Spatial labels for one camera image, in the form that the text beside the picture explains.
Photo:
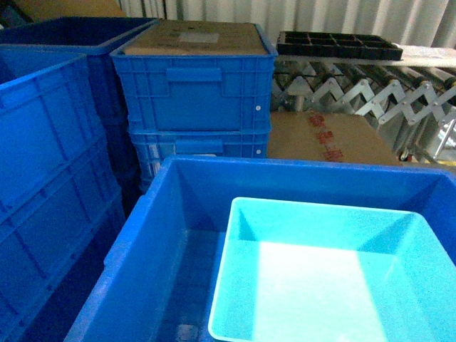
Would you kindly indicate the cardboard in blue crate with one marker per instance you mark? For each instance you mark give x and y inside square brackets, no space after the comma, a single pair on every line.
[197,38]

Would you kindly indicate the blue crate far left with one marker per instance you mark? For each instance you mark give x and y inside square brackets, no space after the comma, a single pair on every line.
[57,185]

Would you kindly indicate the brown cardboard box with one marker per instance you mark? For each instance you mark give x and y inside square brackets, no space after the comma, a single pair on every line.
[327,137]

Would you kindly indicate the blue crate upper middle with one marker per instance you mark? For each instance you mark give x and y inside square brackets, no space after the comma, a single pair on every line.
[197,93]

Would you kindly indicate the dark blue rear crate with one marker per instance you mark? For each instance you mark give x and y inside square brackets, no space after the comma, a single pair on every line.
[96,37]

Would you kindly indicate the expandable roller conveyor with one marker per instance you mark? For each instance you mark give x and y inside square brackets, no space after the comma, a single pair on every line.
[410,103]

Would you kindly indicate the black compartment tray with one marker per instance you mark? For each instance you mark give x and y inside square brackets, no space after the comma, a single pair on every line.
[337,45]

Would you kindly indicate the large blue open crate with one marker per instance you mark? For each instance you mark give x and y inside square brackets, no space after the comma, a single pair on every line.
[160,272]

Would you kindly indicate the blue crate lower middle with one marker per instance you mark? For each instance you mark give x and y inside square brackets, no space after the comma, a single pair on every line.
[153,147]

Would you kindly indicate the turquoise plastic bin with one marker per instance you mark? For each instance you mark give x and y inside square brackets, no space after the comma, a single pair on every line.
[301,271]

